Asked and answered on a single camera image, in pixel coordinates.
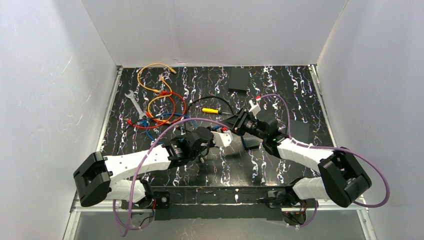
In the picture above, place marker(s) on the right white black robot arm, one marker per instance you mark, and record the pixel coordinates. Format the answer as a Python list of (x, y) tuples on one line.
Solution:
[(341, 177)]

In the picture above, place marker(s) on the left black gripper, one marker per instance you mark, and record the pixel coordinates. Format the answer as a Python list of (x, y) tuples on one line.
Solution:
[(205, 136)]

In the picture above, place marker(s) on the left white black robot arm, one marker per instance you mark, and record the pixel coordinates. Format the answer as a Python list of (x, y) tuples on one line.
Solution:
[(101, 177)]

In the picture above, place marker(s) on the yellow handle screwdriver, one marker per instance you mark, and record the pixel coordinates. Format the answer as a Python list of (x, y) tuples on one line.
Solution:
[(215, 111)]

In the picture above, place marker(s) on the black box at back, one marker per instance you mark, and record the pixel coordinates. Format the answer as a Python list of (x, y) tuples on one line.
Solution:
[(238, 79)]

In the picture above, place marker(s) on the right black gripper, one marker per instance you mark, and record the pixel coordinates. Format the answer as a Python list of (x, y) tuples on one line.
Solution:
[(238, 122)]

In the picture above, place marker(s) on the aluminium front rail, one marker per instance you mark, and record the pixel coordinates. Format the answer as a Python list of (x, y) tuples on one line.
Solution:
[(124, 206)]

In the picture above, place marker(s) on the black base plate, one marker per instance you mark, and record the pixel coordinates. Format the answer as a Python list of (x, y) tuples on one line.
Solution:
[(234, 202)]

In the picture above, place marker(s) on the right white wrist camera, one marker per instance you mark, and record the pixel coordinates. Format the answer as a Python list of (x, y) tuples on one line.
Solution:
[(254, 106)]

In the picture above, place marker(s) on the silver open-end wrench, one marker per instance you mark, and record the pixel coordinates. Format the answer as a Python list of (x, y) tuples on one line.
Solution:
[(141, 114)]

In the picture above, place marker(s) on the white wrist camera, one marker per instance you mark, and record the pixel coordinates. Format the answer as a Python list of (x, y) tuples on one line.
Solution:
[(222, 137), (254, 106)]

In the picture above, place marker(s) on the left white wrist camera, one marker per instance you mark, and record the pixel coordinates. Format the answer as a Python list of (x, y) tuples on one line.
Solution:
[(222, 137)]

